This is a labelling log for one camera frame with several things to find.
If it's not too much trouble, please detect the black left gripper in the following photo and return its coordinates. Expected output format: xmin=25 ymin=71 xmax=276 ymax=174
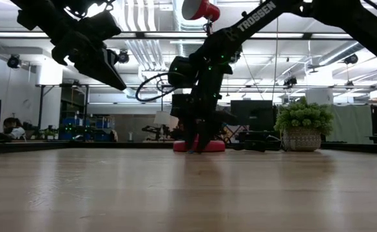
xmin=51 ymin=11 xmax=127 ymax=91

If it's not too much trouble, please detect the red desk lamp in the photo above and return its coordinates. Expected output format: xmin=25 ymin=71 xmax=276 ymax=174
xmin=172 ymin=0 xmax=226 ymax=153

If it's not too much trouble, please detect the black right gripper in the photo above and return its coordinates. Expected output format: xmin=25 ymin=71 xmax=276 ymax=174
xmin=170 ymin=63 xmax=234 ymax=153

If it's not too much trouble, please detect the black ceiling cable reel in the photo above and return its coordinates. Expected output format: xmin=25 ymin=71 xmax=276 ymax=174
xmin=117 ymin=50 xmax=131 ymax=64
xmin=343 ymin=53 xmax=359 ymax=66
xmin=6 ymin=54 xmax=22 ymax=70

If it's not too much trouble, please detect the pale green curtain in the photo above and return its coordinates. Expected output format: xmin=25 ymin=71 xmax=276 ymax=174
xmin=328 ymin=104 xmax=374 ymax=145

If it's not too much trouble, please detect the person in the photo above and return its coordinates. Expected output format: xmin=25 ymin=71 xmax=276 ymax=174
xmin=3 ymin=117 xmax=26 ymax=140

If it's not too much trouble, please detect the black background gantry frame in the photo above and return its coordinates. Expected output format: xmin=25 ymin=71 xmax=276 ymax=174
xmin=35 ymin=82 xmax=377 ymax=142

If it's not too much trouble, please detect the shelf with blue bins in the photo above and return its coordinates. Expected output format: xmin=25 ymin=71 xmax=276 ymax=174
xmin=59 ymin=116 xmax=115 ymax=142

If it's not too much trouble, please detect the black lamp cable with switch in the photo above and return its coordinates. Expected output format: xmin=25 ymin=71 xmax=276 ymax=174
xmin=236 ymin=135 xmax=285 ymax=153

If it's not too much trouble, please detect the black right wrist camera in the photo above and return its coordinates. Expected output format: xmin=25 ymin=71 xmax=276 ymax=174
xmin=168 ymin=56 xmax=198 ymax=88

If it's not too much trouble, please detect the green plant in patterned pot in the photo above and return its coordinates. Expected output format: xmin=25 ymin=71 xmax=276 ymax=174
xmin=273 ymin=97 xmax=334 ymax=153

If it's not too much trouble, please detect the black monitor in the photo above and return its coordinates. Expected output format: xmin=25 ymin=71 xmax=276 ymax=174
xmin=231 ymin=100 xmax=275 ymax=132

